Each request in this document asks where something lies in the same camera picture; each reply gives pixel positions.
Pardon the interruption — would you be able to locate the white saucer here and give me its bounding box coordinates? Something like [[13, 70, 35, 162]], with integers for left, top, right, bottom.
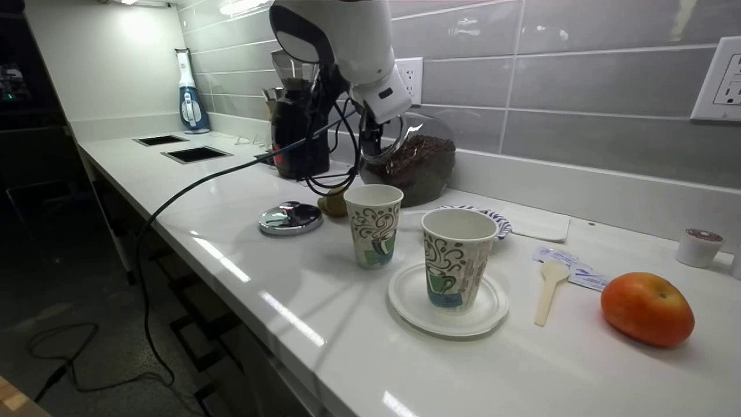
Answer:
[[385, 263, 512, 340]]

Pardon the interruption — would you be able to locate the blue white packet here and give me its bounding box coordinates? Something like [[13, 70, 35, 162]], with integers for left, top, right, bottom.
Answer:
[[530, 243, 610, 295]]

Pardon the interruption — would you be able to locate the white napkin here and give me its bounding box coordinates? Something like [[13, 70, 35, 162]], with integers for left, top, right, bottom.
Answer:
[[494, 201, 575, 245]]

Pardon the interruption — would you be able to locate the blue patterned plate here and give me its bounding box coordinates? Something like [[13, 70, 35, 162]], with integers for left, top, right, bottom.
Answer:
[[442, 201, 513, 243]]

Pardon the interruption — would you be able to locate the thick power cable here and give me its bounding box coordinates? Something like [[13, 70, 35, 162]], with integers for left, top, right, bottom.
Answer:
[[135, 113, 366, 389]]

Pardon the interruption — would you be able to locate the glass jar of coffee beans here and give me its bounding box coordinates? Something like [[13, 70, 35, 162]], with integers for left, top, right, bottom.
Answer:
[[359, 112, 458, 208]]

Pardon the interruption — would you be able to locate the white wall outlet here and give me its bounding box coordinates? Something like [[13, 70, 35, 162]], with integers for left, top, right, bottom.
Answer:
[[394, 55, 425, 109], [688, 35, 741, 125]]

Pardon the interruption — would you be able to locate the black coffee grinder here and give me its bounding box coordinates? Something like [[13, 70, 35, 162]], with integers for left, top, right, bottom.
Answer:
[[268, 50, 333, 180]]

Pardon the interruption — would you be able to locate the wooden spoon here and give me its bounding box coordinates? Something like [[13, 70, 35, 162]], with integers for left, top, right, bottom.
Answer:
[[532, 263, 571, 329]]

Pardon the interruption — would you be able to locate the blue soap bottle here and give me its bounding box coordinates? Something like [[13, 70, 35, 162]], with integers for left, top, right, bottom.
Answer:
[[174, 47, 212, 135]]

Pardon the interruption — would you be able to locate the small white pod cup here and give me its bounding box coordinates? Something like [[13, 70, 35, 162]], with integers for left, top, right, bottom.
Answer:
[[677, 227, 726, 271]]

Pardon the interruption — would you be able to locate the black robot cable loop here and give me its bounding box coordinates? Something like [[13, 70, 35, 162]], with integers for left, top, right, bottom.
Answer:
[[303, 67, 366, 199]]

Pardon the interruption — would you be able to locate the green pear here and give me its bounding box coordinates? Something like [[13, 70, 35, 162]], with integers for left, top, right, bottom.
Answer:
[[317, 191, 349, 221]]

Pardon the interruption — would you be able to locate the patterned paper cup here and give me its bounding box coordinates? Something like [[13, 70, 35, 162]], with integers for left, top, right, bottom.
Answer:
[[342, 183, 405, 271], [420, 207, 501, 311]]

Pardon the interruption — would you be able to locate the black cable on floor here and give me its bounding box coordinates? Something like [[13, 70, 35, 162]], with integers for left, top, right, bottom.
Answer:
[[25, 319, 181, 403]]

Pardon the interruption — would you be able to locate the shiny metal jar lid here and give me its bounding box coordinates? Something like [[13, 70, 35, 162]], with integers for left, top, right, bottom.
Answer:
[[256, 199, 324, 238]]

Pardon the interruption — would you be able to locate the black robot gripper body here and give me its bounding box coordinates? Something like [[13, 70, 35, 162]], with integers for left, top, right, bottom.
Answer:
[[354, 113, 399, 162]]

